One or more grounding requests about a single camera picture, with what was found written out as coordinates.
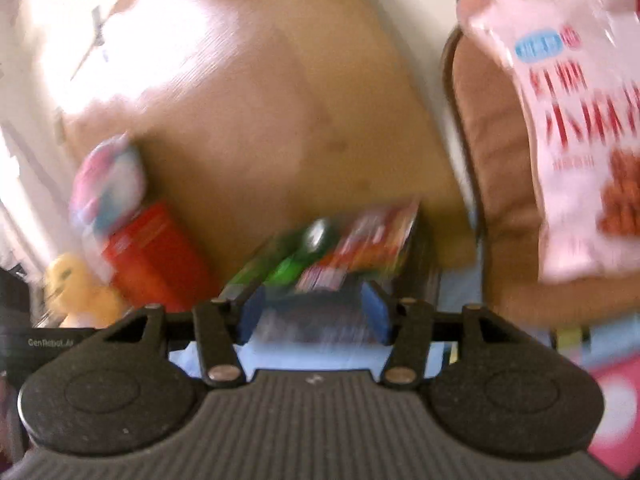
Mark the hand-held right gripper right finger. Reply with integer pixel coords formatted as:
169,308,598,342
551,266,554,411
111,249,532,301
360,281,533,389

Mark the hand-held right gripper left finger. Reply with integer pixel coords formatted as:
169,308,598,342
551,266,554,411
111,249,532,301
102,284,267,389

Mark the red and green snack box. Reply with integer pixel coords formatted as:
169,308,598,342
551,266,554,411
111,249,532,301
222,199,422,347

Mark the person's left forearm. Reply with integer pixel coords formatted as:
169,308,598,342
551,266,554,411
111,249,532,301
0,375,28,463

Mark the yellow plush toy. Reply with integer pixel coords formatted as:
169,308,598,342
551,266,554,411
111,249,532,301
41,251,128,330

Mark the blue and pink printed mat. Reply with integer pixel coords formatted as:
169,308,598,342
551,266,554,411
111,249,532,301
167,260,640,478

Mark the pink and blue snack packet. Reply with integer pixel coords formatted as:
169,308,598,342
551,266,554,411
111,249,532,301
69,134,149,273

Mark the brown woven basket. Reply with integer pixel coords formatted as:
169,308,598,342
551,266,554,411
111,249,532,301
441,25,640,333

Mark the pink snack bag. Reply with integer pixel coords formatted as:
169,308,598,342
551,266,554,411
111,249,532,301
456,0,640,283

